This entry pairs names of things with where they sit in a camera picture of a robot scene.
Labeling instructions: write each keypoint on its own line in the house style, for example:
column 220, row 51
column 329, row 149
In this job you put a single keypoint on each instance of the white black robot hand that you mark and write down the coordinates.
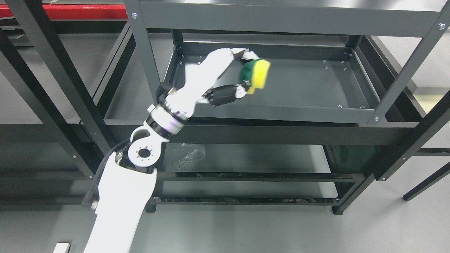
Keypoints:
column 204, row 77

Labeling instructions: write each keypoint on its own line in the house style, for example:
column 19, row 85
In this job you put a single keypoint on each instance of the green yellow sponge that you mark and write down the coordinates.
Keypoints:
column 255, row 72

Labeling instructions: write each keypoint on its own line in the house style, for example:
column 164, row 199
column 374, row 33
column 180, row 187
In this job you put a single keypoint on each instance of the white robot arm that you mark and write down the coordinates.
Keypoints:
column 128, row 181

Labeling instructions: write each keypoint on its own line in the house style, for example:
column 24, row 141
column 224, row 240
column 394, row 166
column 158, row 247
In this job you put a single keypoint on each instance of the dark grey shelf cart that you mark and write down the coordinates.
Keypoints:
column 334, row 114

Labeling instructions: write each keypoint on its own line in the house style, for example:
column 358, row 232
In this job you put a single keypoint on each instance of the black metal shelf rack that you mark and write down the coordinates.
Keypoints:
column 58, row 78

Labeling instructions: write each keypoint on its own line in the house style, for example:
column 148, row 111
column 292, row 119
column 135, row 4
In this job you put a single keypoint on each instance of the clear plastic bag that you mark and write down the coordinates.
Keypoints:
column 186, row 155

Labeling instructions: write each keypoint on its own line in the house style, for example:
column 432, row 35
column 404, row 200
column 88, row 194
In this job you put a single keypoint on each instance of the red metal beam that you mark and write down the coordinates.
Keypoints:
column 85, row 11

